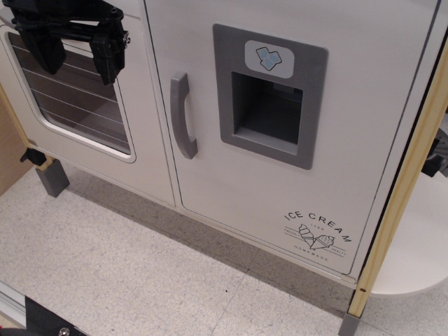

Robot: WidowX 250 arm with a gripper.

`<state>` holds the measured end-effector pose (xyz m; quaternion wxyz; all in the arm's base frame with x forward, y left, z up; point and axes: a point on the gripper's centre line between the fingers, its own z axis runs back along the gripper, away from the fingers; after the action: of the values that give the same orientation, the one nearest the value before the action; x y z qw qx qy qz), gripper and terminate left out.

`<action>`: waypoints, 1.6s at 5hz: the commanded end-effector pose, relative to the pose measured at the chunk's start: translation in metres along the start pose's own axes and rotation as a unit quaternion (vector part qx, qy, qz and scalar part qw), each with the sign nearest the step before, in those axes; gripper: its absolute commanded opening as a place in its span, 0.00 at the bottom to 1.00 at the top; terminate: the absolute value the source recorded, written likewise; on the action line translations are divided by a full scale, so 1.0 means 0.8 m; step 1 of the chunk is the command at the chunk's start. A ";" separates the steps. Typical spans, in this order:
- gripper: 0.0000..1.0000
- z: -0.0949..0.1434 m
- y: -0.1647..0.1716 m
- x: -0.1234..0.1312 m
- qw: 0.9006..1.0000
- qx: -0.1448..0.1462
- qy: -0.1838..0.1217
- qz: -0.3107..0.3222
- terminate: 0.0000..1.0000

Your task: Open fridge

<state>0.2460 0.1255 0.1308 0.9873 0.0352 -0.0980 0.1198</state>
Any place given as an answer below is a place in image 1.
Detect grey right foot cap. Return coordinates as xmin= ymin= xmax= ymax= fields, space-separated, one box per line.
xmin=338 ymin=313 xmax=361 ymax=336

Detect grey ice dispenser panel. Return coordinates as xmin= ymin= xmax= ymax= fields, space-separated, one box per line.
xmin=213 ymin=24 xmax=329 ymax=170

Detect white round table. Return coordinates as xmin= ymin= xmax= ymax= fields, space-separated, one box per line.
xmin=371 ymin=172 xmax=447 ymax=298

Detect grey fridge door handle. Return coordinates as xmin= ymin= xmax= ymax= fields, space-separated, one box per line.
xmin=170 ymin=71 xmax=198 ymax=160

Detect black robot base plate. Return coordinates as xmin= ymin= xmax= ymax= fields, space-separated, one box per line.
xmin=1 ymin=297 xmax=87 ymax=336

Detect grey foot cap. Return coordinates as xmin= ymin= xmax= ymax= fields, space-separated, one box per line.
xmin=338 ymin=313 xmax=361 ymax=336
xmin=36 ymin=160 xmax=70 ymax=197

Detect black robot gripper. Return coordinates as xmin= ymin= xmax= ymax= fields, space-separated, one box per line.
xmin=3 ymin=0 xmax=129 ymax=85

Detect white toy fridge door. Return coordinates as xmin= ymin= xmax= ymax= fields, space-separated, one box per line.
xmin=146 ymin=1 xmax=447 ymax=281

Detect black clamp knob left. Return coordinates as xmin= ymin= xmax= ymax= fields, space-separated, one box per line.
xmin=20 ymin=148 xmax=47 ymax=166

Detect wooden right frame post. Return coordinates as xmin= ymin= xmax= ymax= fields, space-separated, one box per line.
xmin=347 ymin=43 xmax=447 ymax=318

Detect white toy oven door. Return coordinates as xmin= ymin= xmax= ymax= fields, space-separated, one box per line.
xmin=1 ymin=8 xmax=174 ymax=205

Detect grey left foot cap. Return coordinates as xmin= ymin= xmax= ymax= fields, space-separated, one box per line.
xmin=36 ymin=160 xmax=70 ymax=197

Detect wooden left side panel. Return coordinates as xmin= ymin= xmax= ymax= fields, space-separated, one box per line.
xmin=1 ymin=87 xmax=32 ymax=195

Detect white toy kitchen cabinet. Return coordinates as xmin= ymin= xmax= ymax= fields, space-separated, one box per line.
xmin=1 ymin=1 xmax=447 ymax=287

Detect aluminium rail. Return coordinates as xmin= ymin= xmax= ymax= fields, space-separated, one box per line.
xmin=1 ymin=282 xmax=27 ymax=328

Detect black clamp right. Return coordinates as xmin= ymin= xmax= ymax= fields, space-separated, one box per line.
xmin=421 ymin=111 xmax=448 ymax=178

